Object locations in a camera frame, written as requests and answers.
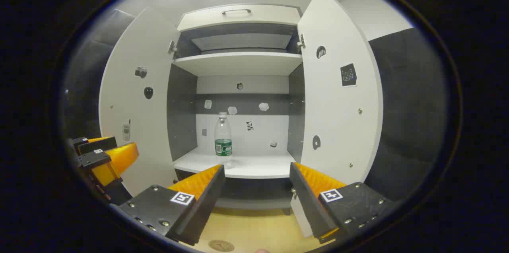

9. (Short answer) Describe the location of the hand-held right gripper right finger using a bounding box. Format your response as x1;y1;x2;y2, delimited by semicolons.
289;162;396;244

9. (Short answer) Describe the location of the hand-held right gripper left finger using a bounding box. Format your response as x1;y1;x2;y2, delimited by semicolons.
119;164;226;246

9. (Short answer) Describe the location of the white cabinet door camera sticker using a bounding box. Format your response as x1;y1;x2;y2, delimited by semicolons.
98;6;180;197

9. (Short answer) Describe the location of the round brown coaster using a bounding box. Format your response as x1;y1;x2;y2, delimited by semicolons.
208;239;235;252

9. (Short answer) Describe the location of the clear plastic bottle green label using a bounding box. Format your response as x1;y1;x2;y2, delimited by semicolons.
214;112;233;167

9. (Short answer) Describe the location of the white cabinet door calendar sticker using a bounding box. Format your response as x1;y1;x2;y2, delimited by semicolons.
289;0;385;238

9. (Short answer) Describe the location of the white grey cabinet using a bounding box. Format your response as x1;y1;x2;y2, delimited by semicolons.
167;4;306;216

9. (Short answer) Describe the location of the white cabinet shelf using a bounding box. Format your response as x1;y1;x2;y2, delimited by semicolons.
173;52;303;77

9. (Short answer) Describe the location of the white cabinet drawer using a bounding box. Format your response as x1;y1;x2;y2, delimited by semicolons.
177;4;301;33

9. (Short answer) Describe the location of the black backdrop cloth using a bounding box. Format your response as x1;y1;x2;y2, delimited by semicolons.
63;8;136;139
363;27;451;202

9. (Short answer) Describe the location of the metal drawer handle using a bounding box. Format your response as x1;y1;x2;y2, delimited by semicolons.
221;8;252;17

